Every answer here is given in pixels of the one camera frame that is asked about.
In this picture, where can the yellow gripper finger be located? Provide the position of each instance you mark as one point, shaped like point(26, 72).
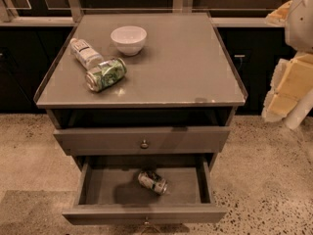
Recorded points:
point(291, 81)
point(278, 17)

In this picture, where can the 7up soda can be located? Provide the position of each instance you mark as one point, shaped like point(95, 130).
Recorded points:
point(151, 180)

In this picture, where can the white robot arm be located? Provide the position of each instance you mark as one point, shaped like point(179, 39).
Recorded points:
point(299, 27)

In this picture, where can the grey top drawer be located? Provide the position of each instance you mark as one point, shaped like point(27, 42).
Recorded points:
point(127, 140)

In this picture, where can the grey drawer cabinet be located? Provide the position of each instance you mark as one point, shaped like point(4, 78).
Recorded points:
point(183, 77)

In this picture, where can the round metal drawer knob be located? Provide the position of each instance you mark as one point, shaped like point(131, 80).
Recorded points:
point(144, 144)

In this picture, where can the green soda can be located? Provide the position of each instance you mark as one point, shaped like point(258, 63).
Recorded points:
point(105, 74)

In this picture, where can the open grey middle drawer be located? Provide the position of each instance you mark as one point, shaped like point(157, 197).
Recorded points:
point(109, 191)

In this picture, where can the white ceramic bowl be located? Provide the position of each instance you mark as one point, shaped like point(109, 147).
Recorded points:
point(129, 40)

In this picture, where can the clear plastic water bottle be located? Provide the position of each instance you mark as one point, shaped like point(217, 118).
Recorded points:
point(85, 53)

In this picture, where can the white cylindrical post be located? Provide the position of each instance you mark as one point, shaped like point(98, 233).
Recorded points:
point(300, 111)

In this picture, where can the metal middle drawer handle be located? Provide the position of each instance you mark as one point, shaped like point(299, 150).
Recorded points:
point(149, 228)

